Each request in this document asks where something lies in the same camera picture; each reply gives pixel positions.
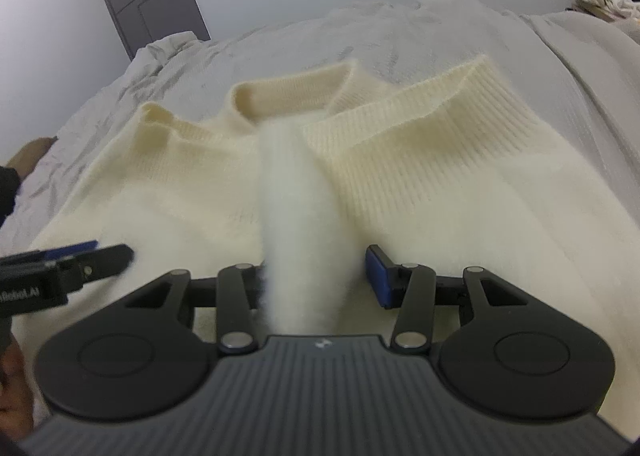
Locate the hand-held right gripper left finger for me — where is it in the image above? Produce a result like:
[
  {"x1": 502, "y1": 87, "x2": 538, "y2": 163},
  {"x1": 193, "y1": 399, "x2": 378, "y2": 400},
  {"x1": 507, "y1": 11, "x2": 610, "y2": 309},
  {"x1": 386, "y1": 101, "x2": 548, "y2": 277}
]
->
[{"x1": 125, "y1": 263, "x2": 269, "y2": 355}]

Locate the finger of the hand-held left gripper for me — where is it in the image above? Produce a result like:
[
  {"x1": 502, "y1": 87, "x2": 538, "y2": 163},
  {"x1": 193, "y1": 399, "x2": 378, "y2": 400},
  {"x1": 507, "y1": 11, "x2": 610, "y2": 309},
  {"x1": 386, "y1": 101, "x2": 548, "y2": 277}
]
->
[
  {"x1": 57, "y1": 244, "x2": 135, "y2": 293},
  {"x1": 0, "y1": 240, "x2": 99, "y2": 266}
]

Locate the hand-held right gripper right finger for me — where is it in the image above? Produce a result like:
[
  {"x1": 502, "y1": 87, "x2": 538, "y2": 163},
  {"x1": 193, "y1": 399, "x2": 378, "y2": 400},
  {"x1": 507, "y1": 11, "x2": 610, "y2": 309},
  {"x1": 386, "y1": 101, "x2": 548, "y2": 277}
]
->
[{"x1": 365, "y1": 243, "x2": 529, "y2": 355}]

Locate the cream knit sweater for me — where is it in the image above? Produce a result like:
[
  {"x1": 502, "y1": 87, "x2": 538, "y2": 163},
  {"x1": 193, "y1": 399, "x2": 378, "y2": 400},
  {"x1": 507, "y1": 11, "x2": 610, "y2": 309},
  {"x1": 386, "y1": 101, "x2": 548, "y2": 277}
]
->
[{"x1": 12, "y1": 55, "x2": 640, "y2": 418}]

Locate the person's left hand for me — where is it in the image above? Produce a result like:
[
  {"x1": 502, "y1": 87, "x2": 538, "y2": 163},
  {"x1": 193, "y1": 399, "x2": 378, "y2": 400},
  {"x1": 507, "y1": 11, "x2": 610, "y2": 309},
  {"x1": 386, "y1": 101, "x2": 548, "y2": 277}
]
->
[{"x1": 0, "y1": 335, "x2": 37, "y2": 438}]

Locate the dark cloth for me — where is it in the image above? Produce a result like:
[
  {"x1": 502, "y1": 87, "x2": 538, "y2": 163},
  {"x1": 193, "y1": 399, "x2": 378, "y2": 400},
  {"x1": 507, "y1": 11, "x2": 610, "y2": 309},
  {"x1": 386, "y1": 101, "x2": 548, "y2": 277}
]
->
[{"x1": 0, "y1": 165, "x2": 22, "y2": 233}]

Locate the grey bed blanket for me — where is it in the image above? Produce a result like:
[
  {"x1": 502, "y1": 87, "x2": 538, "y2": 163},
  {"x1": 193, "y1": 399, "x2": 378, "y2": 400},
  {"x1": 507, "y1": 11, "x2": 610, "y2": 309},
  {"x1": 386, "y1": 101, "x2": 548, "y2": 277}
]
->
[{"x1": 0, "y1": 0, "x2": 640, "y2": 258}]

